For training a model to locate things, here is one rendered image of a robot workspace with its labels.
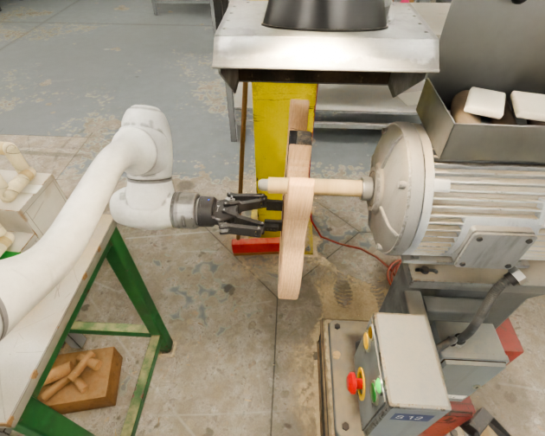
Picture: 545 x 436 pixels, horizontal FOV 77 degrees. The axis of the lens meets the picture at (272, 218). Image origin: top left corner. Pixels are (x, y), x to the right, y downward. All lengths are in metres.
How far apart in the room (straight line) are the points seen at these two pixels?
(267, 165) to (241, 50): 1.27
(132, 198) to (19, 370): 0.44
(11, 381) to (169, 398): 0.96
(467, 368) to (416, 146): 0.54
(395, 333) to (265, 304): 1.34
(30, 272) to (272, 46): 0.44
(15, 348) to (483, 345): 1.06
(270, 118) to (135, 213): 0.91
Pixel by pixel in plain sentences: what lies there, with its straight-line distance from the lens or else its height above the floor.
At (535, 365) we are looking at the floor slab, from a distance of 2.21.
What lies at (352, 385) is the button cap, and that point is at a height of 0.99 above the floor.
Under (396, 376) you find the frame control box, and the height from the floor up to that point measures 1.12.
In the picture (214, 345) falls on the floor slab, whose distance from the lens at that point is 1.86.
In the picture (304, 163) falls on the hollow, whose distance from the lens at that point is 0.71.
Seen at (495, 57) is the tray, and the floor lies 1.47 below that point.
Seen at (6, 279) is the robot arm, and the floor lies 1.34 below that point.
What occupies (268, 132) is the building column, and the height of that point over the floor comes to 0.82.
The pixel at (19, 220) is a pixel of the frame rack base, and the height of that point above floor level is 1.07.
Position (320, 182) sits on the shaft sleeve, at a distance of 0.66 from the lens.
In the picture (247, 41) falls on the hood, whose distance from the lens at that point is 0.52.
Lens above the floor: 1.69
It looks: 46 degrees down
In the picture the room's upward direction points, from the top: straight up
